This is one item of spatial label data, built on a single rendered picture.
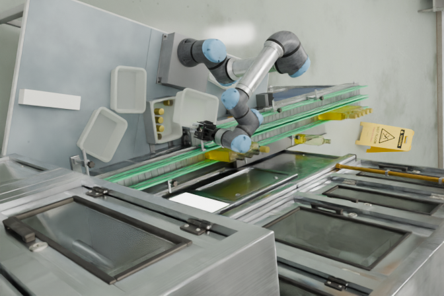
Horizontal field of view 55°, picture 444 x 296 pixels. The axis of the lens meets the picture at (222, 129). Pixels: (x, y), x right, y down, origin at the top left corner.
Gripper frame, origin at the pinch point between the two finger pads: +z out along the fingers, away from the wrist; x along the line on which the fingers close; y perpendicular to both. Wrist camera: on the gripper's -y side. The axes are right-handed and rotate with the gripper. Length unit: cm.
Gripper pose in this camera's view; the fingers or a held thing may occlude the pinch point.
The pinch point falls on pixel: (195, 126)
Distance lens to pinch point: 197.7
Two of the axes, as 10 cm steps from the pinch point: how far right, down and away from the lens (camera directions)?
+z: -6.6, -2.2, 7.2
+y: -7.2, -1.0, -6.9
